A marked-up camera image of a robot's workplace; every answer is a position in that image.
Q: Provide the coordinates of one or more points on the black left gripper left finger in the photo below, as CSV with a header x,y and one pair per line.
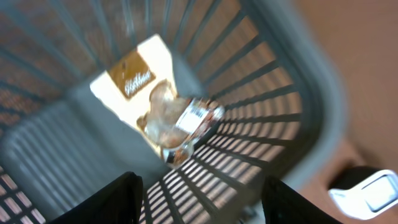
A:
x,y
118,202

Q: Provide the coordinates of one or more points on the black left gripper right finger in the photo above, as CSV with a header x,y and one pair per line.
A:
x,y
283,205

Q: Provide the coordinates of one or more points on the clear red snack bag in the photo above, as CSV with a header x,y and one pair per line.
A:
x,y
199,118

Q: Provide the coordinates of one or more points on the beige brown pastry bag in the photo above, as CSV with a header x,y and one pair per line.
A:
x,y
141,91

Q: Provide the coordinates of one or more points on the dark grey mesh basket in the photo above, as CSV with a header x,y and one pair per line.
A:
x,y
284,109

